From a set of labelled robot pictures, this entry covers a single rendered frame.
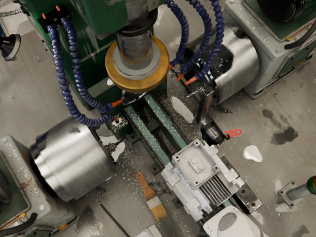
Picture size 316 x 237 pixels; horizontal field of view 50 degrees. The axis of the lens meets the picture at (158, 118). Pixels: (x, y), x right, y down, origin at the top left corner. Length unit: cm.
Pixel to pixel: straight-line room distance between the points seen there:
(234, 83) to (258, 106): 34
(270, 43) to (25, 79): 105
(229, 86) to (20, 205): 76
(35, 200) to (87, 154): 20
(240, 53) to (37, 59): 93
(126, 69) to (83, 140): 28
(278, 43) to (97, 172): 74
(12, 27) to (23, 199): 147
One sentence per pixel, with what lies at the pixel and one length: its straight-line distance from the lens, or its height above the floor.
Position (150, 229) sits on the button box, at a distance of 110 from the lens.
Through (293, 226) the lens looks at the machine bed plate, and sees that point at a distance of 146.
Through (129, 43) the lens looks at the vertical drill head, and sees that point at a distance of 82.
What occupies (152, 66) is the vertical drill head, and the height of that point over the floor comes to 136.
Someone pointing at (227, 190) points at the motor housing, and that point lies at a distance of 111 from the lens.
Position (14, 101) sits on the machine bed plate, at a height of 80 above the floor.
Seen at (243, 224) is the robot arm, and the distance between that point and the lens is 72.
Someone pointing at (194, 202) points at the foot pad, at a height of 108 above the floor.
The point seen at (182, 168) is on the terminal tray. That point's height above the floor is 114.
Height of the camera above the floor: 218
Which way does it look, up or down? 70 degrees down
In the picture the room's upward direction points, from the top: 3 degrees counter-clockwise
